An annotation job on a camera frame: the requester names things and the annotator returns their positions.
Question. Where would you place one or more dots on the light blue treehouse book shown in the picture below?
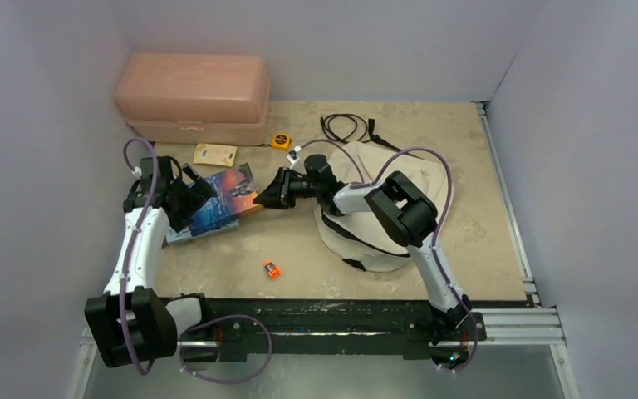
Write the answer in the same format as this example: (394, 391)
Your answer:
(173, 237)

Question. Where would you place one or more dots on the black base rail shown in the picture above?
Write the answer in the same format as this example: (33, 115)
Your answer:
(229, 329)

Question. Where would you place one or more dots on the orange pencil sharpener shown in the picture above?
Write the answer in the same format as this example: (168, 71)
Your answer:
(273, 271)

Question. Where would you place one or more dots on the beige canvas backpack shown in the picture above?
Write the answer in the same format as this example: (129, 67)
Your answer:
(358, 239)

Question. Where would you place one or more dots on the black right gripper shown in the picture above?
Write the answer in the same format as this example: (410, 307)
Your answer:
(284, 187)

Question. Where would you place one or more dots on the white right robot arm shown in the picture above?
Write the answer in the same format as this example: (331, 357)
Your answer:
(409, 219)

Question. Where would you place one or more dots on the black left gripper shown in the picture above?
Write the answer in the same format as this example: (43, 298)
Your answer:
(180, 218)

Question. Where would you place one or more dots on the blue Jane Eyre book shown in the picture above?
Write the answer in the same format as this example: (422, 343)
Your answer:
(236, 189)

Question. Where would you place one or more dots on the tan paper card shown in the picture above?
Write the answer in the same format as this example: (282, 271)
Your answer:
(211, 154)

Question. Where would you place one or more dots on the yellow tape measure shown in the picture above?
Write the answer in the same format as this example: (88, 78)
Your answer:
(281, 141)

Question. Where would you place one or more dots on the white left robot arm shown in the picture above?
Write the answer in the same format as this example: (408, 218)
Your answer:
(137, 264)

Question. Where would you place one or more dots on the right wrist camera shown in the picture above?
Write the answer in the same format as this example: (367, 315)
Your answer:
(293, 156)

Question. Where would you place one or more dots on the pink plastic storage box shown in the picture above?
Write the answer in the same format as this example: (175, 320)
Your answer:
(195, 98)

